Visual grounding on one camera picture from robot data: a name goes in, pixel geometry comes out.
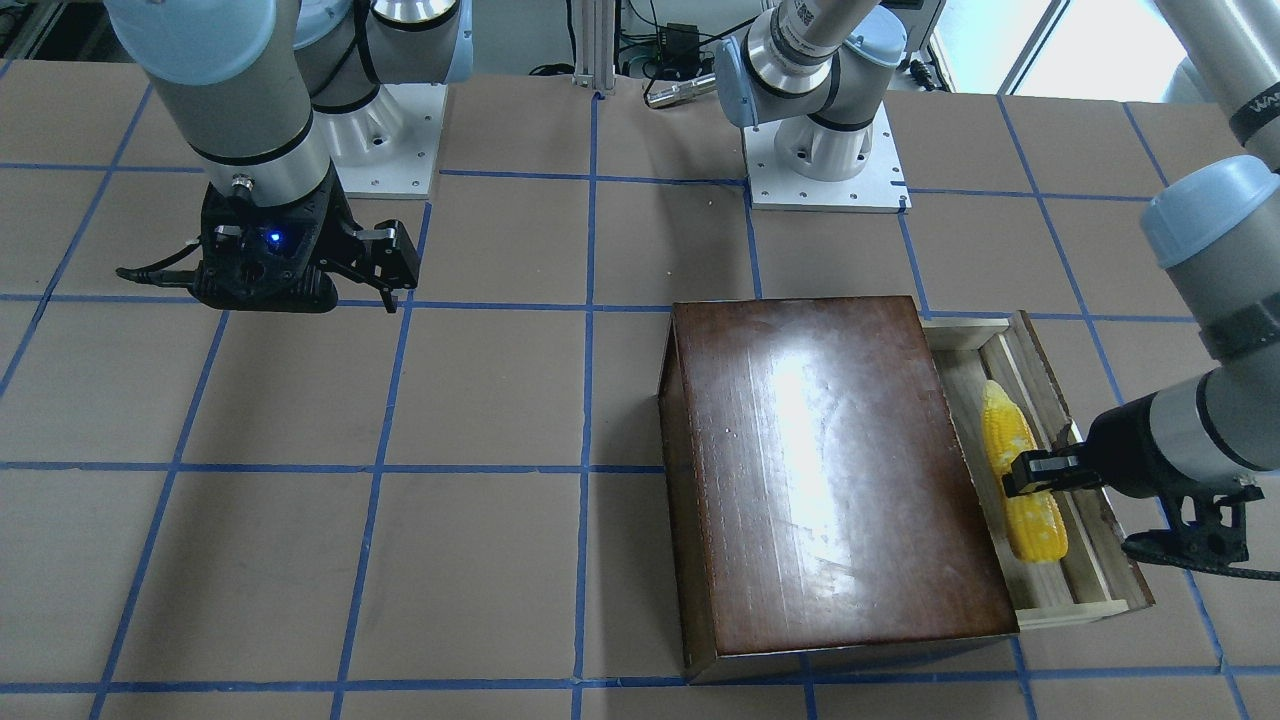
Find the yellow corn cob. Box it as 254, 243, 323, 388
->
980, 380, 1069, 566

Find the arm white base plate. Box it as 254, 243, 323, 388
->
742, 104, 913, 213
315, 85, 449, 200

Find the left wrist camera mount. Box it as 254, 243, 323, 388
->
1121, 484, 1279, 582

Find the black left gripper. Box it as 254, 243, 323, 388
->
1002, 395, 1187, 498

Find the light wood drawer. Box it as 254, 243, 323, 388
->
922, 313, 1156, 632

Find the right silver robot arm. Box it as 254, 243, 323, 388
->
105, 1, 474, 314

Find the silver flashlight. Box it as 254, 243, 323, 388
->
643, 73, 717, 110

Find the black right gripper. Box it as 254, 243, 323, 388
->
189, 167, 420, 314

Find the dark brown wooden cabinet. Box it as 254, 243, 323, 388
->
658, 296, 1019, 684

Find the aluminium frame post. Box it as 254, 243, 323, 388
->
570, 1, 618, 99

